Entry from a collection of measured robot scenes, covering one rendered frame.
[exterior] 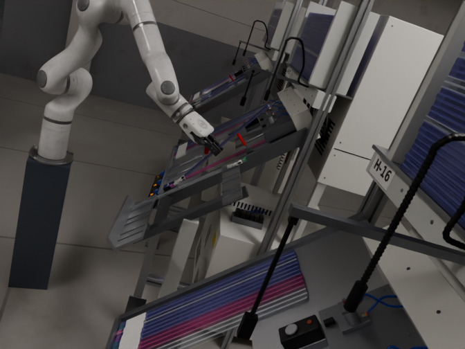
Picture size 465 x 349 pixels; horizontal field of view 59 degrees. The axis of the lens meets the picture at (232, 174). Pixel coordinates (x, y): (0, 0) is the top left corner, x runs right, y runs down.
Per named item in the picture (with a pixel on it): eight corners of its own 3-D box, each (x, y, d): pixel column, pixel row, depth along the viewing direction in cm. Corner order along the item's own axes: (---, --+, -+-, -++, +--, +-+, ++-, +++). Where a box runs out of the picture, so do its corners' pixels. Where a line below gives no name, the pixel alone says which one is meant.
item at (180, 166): (165, 200, 187) (161, 194, 186) (178, 151, 248) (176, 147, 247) (202, 183, 184) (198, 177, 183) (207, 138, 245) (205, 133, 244)
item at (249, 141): (241, 171, 182) (236, 160, 180) (236, 128, 243) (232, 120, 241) (311, 138, 177) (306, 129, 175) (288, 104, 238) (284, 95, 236)
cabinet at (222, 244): (183, 334, 214) (219, 234, 192) (192, 257, 279) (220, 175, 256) (300, 361, 223) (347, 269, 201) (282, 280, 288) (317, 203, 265)
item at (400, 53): (243, 347, 218) (389, 15, 157) (239, 268, 283) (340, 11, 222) (360, 374, 228) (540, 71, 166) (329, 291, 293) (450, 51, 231)
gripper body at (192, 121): (183, 111, 140) (206, 135, 140) (196, 104, 149) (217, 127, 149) (170, 125, 143) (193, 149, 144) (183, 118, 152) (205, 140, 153)
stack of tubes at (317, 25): (308, 82, 169) (335, 15, 160) (289, 64, 217) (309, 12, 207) (337, 91, 171) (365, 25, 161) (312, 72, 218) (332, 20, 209)
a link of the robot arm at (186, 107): (180, 105, 140) (186, 111, 140) (192, 100, 148) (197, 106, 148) (166, 121, 144) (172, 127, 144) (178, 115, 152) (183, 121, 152)
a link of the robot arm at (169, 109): (189, 98, 142) (187, 106, 151) (162, 70, 142) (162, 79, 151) (170, 114, 140) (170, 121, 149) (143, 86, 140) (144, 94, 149)
